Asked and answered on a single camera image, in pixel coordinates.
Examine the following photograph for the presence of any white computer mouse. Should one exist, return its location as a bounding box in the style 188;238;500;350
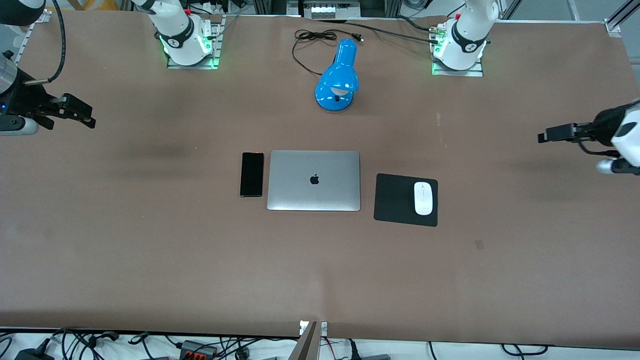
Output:
413;181;434;216

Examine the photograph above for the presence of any black smartphone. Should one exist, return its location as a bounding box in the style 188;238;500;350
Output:
240;152;265;198

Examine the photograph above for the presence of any black mouse pad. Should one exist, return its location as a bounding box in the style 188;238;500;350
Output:
373;173;439;228

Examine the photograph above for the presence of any blue desk lamp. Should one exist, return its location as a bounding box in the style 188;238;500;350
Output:
314;38;360;113

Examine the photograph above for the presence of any silver laptop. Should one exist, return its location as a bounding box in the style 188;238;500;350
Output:
266;150;361;212

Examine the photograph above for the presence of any black power adapter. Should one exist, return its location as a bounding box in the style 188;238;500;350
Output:
14;347;55;360

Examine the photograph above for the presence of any grey power strip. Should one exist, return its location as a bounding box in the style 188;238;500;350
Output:
303;0;361;20

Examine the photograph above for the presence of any black orange power strip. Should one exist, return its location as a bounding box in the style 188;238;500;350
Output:
179;340;219;360

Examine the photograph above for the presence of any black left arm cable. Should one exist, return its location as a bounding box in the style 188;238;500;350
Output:
575;139;623;159

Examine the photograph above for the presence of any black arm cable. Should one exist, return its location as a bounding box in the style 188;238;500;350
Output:
22;0;67;86
575;139;623;159

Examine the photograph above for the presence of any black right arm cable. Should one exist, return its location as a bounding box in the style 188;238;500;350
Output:
22;0;67;86

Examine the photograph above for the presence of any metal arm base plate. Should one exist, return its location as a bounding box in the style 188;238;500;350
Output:
166;15;221;70
431;22;484;77

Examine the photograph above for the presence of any thick black cable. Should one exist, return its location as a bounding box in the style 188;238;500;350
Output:
320;19;441;45

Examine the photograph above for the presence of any black lamp power cord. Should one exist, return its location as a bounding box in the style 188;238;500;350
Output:
291;29;364;77

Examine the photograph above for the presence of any aluminium camera post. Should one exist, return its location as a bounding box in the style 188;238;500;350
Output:
297;320;328;360

